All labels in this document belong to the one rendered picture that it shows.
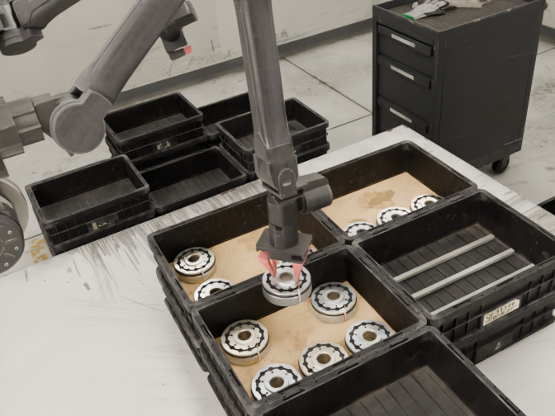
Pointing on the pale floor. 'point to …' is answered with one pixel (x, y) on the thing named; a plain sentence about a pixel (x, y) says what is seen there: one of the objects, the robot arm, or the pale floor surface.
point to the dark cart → (457, 75)
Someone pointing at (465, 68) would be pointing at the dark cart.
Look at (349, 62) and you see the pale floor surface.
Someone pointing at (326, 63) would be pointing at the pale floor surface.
